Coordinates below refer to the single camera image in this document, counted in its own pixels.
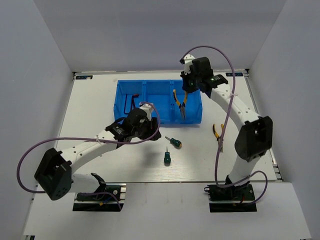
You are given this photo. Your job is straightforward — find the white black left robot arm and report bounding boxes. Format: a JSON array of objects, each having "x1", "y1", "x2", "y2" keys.
[{"x1": 34, "y1": 103, "x2": 161, "y2": 201}]

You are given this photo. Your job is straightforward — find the yellow black long-nose pliers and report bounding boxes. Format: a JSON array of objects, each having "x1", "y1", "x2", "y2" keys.
[{"x1": 212, "y1": 123, "x2": 224, "y2": 153}]

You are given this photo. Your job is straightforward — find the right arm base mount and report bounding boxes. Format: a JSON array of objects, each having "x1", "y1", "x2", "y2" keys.
[{"x1": 203, "y1": 184, "x2": 257, "y2": 213}]

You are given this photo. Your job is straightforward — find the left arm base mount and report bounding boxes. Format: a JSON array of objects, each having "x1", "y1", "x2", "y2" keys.
[{"x1": 72, "y1": 183, "x2": 127, "y2": 212}]

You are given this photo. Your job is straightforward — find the right table corner label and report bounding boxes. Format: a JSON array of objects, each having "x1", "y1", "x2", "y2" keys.
[{"x1": 225, "y1": 72, "x2": 244, "y2": 77}]

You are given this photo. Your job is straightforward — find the green stubby Phillips screwdriver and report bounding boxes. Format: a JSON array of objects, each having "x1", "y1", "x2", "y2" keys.
[{"x1": 165, "y1": 136, "x2": 182, "y2": 149}]

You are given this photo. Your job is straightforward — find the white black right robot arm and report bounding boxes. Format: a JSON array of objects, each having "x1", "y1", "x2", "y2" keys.
[{"x1": 180, "y1": 54, "x2": 273, "y2": 200}]

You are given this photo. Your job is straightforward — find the green stubby flathead screwdriver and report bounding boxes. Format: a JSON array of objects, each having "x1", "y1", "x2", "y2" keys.
[{"x1": 163, "y1": 148, "x2": 171, "y2": 166}]

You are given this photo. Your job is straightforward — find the left table corner label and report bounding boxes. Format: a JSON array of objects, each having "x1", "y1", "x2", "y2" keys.
[{"x1": 75, "y1": 75, "x2": 93, "y2": 80}]

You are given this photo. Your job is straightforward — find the table corner label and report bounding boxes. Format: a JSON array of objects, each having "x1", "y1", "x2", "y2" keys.
[
  {"x1": 225, "y1": 72, "x2": 244, "y2": 77},
  {"x1": 75, "y1": 75, "x2": 93, "y2": 80}
]

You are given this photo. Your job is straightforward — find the blue three-compartment plastic bin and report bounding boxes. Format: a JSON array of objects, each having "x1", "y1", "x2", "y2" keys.
[{"x1": 113, "y1": 79, "x2": 203, "y2": 125}]

